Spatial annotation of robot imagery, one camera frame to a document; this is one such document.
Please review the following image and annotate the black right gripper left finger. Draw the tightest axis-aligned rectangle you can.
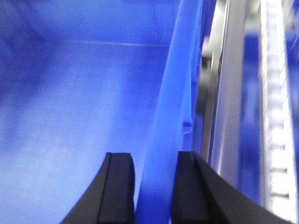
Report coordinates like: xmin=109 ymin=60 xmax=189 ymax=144
xmin=62 ymin=153 xmax=135 ymax=224

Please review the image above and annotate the roller track strip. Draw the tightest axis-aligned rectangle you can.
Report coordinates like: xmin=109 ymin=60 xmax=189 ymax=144
xmin=259 ymin=0 xmax=299 ymax=224

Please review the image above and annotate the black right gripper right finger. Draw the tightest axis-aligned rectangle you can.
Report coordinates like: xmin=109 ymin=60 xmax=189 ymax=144
xmin=171 ymin=151 xmax=287 ymax=224

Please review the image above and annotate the grey metal divider rail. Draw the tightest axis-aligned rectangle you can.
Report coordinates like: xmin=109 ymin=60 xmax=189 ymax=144
xmin=197 ymin=0 xmax=247 ymax=186

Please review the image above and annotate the light blue plastic crate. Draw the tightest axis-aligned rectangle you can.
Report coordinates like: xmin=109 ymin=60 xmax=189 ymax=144
xmin=0 ymin=0 xmax=206 ymax=224

